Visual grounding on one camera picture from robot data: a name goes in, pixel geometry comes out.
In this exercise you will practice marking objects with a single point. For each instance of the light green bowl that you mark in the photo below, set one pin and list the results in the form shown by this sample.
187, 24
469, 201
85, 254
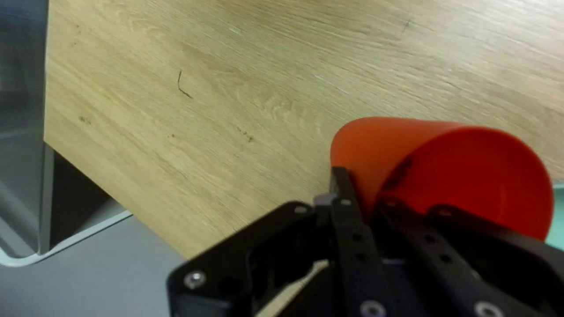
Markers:
559, 217

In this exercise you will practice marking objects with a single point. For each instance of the grey metal frame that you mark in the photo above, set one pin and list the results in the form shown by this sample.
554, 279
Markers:
23, 194

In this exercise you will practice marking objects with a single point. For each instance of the orange plastic cup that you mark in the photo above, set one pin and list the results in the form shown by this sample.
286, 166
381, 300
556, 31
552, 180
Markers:
469, 177

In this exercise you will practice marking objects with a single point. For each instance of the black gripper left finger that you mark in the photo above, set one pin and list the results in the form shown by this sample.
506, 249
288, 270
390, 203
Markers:
353, 252

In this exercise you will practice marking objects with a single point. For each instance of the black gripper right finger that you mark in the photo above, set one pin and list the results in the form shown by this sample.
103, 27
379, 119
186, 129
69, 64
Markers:
469, 258

